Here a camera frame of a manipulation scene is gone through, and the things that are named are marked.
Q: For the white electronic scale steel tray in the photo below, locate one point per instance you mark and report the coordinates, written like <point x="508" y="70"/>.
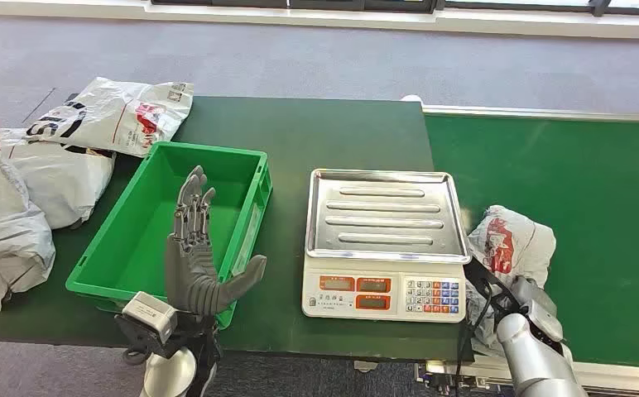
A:
<point x="385" y="219"/>

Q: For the crumpled grey mailer package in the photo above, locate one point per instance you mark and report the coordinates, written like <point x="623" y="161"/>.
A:
<point x="1" y="241"/>

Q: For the white plastic mailer package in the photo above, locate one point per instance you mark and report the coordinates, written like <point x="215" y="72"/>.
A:
<point x="62" y="181"/>

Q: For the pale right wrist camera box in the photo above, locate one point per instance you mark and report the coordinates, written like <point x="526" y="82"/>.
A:
<point x="544" y="318"/>

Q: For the green plastic crate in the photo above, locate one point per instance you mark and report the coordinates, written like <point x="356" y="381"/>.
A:
<point x="149" y="235"/>

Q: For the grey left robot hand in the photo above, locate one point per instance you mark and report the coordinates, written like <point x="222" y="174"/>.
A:
<point x="193" y="279"/>

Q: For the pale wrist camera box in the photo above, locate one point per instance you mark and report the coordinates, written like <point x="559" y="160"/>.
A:
<point x="544" y="318"/>
<point x="147" y="315"/>

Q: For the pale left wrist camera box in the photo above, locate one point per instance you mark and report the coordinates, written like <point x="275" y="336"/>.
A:
<point x="147" y="315"/>

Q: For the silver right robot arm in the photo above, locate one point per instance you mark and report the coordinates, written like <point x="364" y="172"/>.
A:
<point x="533" y="361"/>

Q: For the white package black red print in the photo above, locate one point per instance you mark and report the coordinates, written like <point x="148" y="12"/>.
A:
<point x="111" y="109"/>

